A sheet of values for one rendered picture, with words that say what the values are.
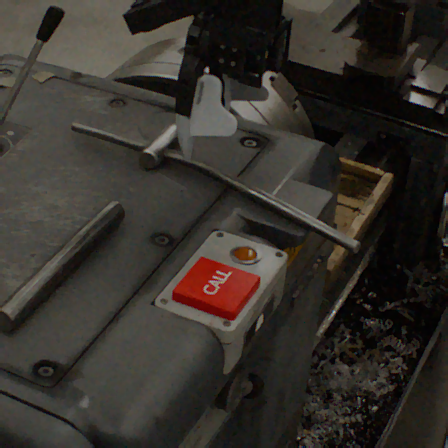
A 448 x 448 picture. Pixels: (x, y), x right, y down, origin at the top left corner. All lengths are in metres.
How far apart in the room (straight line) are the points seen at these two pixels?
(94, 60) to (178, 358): 3.24
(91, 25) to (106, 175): 3.25
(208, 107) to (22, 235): 0.22
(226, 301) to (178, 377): 0.09
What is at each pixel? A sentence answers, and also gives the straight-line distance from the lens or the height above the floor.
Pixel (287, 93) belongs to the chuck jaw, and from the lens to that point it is 1.58.
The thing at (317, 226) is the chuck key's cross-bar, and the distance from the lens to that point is 1.20.
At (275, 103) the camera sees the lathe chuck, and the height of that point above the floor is 1.20.
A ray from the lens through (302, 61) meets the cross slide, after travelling 2.16.
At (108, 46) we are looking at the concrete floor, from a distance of 4.34.
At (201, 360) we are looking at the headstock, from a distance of 1.05.
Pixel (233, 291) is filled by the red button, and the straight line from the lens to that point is 1.10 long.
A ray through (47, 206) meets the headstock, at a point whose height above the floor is 1.26.
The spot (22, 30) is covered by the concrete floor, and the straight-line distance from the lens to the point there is 4.46.
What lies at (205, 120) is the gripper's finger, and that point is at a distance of 1.20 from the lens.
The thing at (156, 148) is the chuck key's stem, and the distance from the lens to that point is 1.26.
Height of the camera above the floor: 1.93
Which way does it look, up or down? 35 degrees down
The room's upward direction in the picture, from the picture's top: 6 degrees clockwise
